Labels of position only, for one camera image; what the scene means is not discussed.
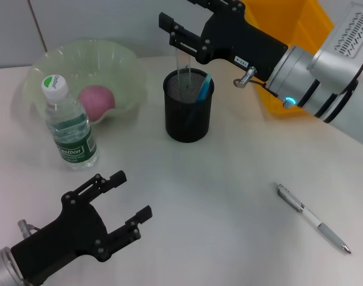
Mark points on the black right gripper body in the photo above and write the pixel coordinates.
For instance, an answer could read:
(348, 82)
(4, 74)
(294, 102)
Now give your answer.
(238, 38)

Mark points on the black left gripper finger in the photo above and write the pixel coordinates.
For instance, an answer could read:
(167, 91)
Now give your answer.
(95, 187)
(129, 231)

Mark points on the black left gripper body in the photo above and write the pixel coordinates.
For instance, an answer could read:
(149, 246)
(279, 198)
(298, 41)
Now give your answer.
(65, 236)

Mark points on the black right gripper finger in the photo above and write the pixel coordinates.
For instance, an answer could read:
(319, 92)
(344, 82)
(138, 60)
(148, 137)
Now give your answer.
(184, 38)
(209, 4)

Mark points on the clear plastic ruler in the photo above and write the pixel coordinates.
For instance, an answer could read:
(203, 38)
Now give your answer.
(183, 68)

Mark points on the clear green-label water bottle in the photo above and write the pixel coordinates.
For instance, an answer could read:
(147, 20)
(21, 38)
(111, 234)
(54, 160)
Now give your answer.
(74, 137)

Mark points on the blue plastic scissors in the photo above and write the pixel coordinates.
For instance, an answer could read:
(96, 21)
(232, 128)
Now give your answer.
(203, 92)

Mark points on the pink peach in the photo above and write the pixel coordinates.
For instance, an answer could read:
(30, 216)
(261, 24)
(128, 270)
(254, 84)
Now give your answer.
(99, 101)

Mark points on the white ballpoint pen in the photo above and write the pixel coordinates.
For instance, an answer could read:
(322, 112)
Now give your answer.
(312, 219)

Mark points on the green glass fruit bowl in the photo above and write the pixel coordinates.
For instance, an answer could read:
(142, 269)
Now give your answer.
(110, 65)

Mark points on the black mesh pen holder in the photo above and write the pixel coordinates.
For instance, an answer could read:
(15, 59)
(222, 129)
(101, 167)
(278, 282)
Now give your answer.
(181, 125)

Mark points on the yellow plastic bin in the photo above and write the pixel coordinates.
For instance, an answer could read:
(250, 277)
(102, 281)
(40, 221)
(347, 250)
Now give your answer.
(282, 18)

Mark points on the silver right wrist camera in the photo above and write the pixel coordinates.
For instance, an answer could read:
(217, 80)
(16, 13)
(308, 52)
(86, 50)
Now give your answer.
(342, 44)

